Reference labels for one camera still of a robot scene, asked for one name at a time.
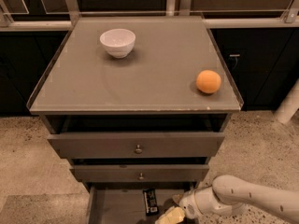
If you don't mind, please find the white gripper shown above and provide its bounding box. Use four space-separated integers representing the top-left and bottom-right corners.
155 187 246 224

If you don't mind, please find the black rxbar chocolate bar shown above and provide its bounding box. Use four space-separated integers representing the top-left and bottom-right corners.
143 189 159 216

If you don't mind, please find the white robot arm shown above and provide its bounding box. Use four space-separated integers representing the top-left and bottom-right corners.
155 175 299 224

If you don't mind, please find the middle drawer metal knob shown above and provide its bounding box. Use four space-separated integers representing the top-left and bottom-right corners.
138 173 145 181

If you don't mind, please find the drawer metal knob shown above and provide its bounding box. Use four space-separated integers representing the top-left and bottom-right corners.
135 145 143 154
138 173 145 181

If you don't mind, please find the grey top drawer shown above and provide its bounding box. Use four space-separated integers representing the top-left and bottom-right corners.
48 132 224 159

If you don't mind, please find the grey drawer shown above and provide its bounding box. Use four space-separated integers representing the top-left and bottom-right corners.
86 184 188 224
70 164 209 183
48 132 224 159

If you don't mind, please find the top drawer metal knob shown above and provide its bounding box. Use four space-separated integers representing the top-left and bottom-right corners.
135 145 143 154

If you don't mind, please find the grey bottom drawer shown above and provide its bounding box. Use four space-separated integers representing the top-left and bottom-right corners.
86 184 188 224

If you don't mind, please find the grey middle drawer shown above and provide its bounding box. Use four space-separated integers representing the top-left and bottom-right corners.
70 164 209 183

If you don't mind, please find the grey drawer cabinet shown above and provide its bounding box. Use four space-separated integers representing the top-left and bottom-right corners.
26 15 244 224

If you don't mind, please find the orange fruit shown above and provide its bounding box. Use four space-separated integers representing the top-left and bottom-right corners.
196 70 221 94

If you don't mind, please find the white pole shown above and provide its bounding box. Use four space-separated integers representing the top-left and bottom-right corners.
274 79 299 123

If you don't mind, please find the white ceramic bowl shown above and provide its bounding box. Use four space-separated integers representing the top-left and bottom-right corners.
99 29 135 59

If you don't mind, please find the white horizontal rail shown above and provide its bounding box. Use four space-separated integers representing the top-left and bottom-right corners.
0 16 299 32

